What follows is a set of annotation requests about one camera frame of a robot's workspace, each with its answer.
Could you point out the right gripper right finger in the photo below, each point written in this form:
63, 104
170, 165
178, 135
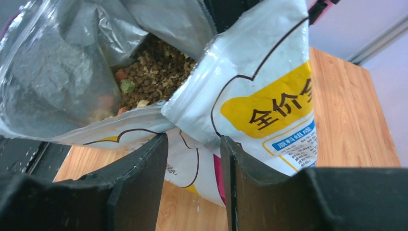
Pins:
259, 198

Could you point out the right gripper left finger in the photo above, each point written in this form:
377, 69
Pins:
121, 196

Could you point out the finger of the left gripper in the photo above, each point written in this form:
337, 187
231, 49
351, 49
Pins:
225, 13

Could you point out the pet food bag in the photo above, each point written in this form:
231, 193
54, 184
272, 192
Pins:
113, 73

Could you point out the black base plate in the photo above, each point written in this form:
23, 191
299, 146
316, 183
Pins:
36, 158

